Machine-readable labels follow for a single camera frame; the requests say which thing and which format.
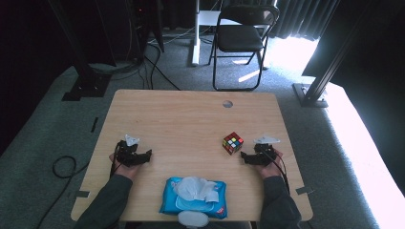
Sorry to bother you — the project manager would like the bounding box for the black metal stand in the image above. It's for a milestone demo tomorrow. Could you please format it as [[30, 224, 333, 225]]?
[[47, 0, 113, 102], [292, 0, 374, 109]]

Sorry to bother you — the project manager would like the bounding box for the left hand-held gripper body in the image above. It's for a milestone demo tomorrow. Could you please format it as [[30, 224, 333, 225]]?
[[115, 134, 143, 168]]

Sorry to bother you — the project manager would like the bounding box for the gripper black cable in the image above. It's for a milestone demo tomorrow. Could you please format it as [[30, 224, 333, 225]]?
[[260, 145, 291, 196], [109, 140, 124, 179]]

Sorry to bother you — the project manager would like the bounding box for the blue wet wipe pack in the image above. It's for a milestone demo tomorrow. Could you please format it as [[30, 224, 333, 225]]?
[[159, 177, 229, 220]]

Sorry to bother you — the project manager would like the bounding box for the white desk frame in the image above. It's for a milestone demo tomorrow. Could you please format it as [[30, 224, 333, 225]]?
[[190, 0, 244, 68]]

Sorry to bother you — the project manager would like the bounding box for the multicoloured puzzle cube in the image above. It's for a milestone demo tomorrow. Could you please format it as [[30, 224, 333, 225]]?
[[222, 131, 245, 156]]

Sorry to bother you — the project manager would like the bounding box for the black looped floor cable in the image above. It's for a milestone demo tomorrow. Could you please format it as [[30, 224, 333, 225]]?
[[34, 155, 91, 229]]

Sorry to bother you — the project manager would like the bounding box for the white oval device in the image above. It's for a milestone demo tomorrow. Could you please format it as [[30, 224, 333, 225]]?
[[177, 210, 210, 229]]

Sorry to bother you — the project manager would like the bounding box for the black folding chair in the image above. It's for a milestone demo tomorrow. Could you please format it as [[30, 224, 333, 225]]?
[[207, 3, 281, 93]]

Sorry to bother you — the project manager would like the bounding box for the black equipment rack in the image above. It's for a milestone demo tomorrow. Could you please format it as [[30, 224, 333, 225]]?
[[114, 0, 165, 65]]

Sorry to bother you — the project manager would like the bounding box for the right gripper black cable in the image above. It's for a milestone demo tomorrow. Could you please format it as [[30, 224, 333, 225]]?
[[260, 145, 291, 196]]

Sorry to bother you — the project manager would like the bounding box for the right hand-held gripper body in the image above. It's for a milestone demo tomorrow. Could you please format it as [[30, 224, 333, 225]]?
[[253, 135, 282, 167]]

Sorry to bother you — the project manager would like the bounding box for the person's right hand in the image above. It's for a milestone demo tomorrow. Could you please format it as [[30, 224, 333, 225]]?
[[259, 149, 285, 179]]

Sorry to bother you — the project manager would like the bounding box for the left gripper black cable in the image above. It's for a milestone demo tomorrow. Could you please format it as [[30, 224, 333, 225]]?
[[109, 140, 124, 179]]

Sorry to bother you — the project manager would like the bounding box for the dark pleated curtain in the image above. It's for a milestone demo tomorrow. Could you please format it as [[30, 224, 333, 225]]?
[[161, 0, 340, 42]]

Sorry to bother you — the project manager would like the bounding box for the white floor cable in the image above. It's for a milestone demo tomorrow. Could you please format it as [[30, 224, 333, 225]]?
[[148, 26, 196, 46]]

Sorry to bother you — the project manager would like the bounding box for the person's left hand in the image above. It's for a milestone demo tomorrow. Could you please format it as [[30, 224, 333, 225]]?
[[108, 153, 140, 182]]

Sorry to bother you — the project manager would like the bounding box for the white wet wipe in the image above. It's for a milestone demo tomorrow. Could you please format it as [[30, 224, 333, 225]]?
[[171, 176, 221, 204]]

